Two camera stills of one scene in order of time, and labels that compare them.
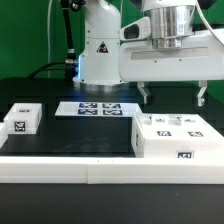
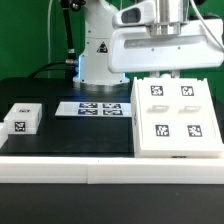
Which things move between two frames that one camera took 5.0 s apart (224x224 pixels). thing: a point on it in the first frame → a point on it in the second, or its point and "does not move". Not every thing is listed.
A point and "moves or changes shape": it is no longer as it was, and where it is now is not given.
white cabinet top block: [23, 118] does not move
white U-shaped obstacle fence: [112, 170] does not move
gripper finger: [203, 85] → [175, 73]
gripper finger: [140, 86] → [155, 74]
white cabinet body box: [175, 136] moves or changes shape
